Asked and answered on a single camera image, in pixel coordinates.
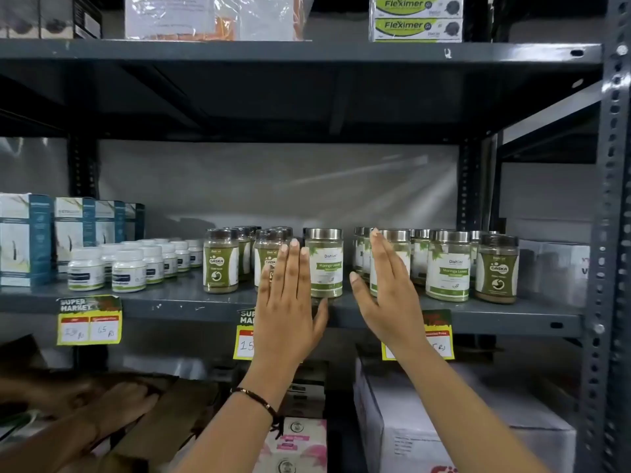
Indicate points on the person's left hand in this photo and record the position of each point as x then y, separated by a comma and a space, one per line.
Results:
283, 330

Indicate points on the person's right hand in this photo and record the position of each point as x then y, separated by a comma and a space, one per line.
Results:
394, 315

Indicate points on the person's left little finger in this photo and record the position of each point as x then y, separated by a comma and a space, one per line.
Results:
265, 288

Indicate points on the person's left middle finger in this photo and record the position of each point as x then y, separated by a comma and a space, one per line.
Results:
294, 270

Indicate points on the person's left thumb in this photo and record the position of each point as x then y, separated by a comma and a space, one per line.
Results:
321, 314

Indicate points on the person's right thumb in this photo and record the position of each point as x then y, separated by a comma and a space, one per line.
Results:
361, 290

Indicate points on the person's left forearm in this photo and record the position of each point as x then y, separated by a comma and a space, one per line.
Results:
231, 433

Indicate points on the person's right forearm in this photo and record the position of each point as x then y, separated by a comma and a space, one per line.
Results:
458, 413

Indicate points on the another person's forearm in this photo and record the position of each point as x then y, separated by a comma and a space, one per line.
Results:
44, 443

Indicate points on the silver-lid green label jar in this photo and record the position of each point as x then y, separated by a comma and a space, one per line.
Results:
326, 265

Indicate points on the cluster of dark-lid powder jars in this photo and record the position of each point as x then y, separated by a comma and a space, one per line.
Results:
222, 265

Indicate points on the yellow price tag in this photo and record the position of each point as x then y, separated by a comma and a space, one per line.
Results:
244, 339
88, 322
441, 334

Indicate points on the dark small carton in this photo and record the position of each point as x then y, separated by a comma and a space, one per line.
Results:
305, 396

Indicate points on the row of silver-lid powder jars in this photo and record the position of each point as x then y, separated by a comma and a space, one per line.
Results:
447, 270

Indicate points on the pink floral box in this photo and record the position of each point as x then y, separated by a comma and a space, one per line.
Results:
300, 445

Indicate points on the dark-lid green label jar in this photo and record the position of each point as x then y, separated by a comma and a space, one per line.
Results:
497, 273

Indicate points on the group of white pill bottles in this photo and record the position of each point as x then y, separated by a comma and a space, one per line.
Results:
129, 270

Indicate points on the teal and white carton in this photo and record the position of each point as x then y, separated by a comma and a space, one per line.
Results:
22, 238
109, 221
135, 220
74, 226

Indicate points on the brown cardboard sheet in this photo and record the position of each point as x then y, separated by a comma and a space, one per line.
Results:
167, 418

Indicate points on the white cardboard box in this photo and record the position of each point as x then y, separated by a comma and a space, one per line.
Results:
557, 273

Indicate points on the large white carton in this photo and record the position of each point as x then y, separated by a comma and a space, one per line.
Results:
493, 438

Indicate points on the grey metal shelving rack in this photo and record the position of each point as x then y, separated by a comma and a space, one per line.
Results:
296, 56

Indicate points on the plastic-wrapped package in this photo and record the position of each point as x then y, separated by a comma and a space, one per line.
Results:
217, 17

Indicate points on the green and white flat box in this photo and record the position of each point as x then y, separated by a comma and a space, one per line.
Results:
419, 30
419, 5

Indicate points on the dark product box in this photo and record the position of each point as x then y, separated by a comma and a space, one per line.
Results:
18, 14
69, 17

